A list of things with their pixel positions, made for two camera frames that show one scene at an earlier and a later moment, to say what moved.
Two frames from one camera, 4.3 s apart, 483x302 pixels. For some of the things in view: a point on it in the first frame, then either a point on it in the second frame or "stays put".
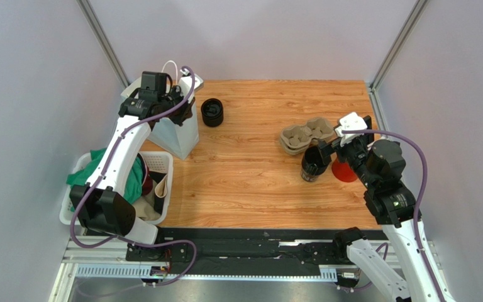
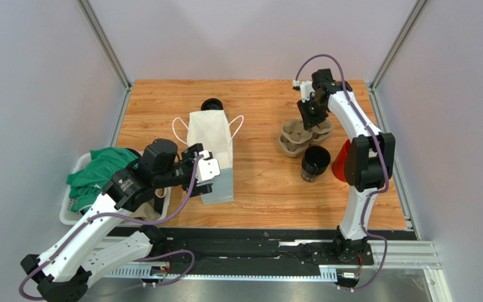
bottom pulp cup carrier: x=292 y=149 stays put
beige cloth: x=144 y=206 stays put
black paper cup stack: x=312 y=163 stays put
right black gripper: x=331 y=150 → x=308 y=111
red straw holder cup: x=343 y=171 stays put
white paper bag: x=178 y=140 → x=210 y=129
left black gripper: x=186 y=114 → x=190 y=156
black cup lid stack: x=212 y=112 stays put
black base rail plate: x=238 y=247 stays put
